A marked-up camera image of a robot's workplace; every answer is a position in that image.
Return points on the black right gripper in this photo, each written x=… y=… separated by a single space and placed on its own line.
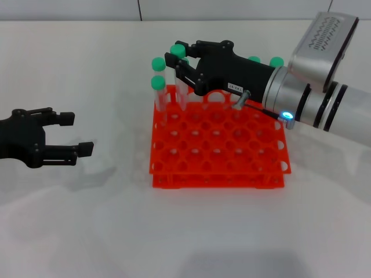
x=229 y=71

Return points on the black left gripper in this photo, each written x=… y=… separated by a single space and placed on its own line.
x=20 y=136

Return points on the green-capped clear test tube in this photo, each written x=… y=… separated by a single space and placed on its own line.
x=158 y=83
x=186 y=61
x=158 y=64
x=182 y=95
x=276 y=61
x=254 y=59

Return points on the orange test tube rack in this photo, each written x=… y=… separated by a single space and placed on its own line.
x=220 y=182

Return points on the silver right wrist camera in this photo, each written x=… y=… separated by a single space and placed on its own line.
x=319 y=49

